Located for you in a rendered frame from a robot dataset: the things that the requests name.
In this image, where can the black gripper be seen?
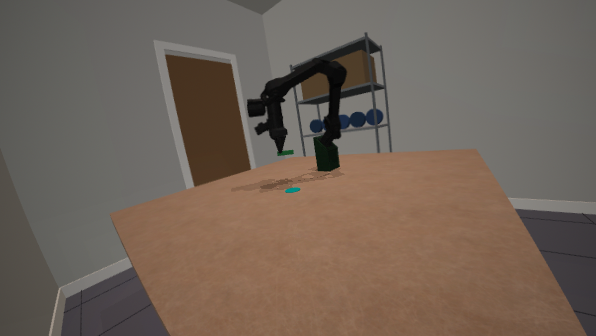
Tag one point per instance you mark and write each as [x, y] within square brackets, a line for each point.
[278, 132]

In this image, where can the green rectangular post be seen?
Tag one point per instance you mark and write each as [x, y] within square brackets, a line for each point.
[287, 152]

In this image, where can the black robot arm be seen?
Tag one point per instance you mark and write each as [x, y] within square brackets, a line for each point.
[277, 88]

